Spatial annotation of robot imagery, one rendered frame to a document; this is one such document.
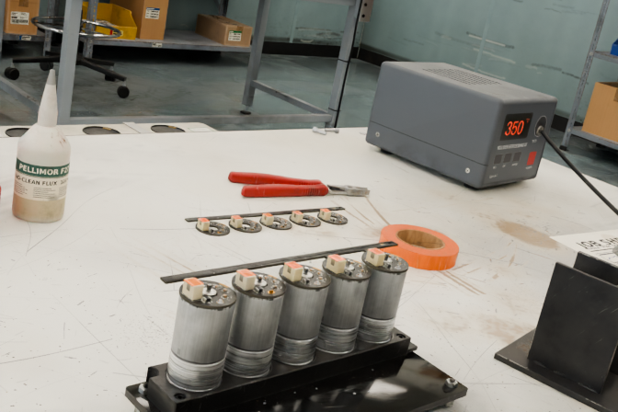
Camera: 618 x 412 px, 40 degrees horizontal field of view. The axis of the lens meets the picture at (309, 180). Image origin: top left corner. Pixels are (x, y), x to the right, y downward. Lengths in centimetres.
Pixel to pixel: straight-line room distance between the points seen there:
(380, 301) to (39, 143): 25
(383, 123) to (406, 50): 549
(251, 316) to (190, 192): 31
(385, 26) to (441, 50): 58
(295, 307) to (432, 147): 48
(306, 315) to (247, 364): 4
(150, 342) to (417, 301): 19
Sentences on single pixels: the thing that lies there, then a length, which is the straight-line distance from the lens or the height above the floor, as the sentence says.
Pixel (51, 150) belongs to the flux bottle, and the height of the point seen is 80.
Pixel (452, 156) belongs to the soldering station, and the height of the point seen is 78.
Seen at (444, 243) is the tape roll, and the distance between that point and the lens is 64.
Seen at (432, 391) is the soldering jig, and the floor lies 76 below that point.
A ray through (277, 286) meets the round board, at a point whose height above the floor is 81.
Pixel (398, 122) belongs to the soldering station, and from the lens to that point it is 88.
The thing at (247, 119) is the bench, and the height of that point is 17.
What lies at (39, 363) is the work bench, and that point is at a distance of 43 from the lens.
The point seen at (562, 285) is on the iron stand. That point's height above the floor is 80.
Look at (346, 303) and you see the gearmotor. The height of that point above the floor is 80.
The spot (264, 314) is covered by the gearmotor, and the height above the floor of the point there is 80.
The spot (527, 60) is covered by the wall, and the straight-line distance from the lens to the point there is 573.
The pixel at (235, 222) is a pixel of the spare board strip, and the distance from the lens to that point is 61.
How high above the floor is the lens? 97
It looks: 17 degrees down
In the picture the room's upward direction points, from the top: 11 degrees clockwise
